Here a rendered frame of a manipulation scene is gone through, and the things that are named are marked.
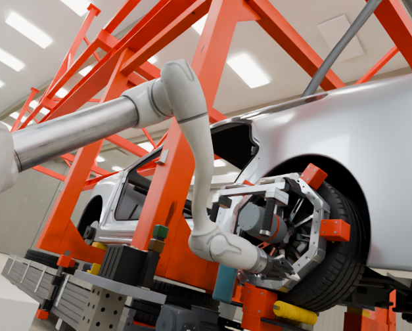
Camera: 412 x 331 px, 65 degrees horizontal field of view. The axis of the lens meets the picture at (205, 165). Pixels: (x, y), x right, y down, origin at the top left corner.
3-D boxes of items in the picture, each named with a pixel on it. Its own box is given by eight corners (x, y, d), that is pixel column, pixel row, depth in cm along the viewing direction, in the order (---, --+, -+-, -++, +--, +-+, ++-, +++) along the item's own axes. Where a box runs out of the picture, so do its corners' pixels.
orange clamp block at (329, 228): (328, 241, 136) (349, 242, 129) (318, 235, 132) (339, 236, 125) (330, 224, 139) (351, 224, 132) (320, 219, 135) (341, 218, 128)
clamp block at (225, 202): (230, 209, 160) (232, 198, 162) (217, 202, 155) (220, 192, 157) (223, 209, 164) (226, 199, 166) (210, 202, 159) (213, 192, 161)
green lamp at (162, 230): (166, 239, 110) (169, 227, 112) (157, 235, 108) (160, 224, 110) (160, 238, 113) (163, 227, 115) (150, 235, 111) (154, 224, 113)
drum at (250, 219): (286, 246, 150) (291, 217, 155) (256, 232, 138) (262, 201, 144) (263, 245, 160) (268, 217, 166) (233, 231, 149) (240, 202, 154)
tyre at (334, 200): (382, 189, 154) (274, 187, 207) (357, 169, 141) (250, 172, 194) (355, 336, 135) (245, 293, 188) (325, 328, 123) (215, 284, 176)
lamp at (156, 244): (162, 253, 108) (165, 242, 110) (152, 250, 106) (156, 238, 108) (156, 253, 111) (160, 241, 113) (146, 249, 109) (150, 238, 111)
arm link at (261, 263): (261, 258, 108) (273, 263, 112) (251, 238, 116) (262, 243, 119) (244, 276, 111) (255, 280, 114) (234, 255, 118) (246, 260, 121)
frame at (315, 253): (320, 299, 127) (334, 173, 147) (311, 296, 123) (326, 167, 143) (226, 282, 168) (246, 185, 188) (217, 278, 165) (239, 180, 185)
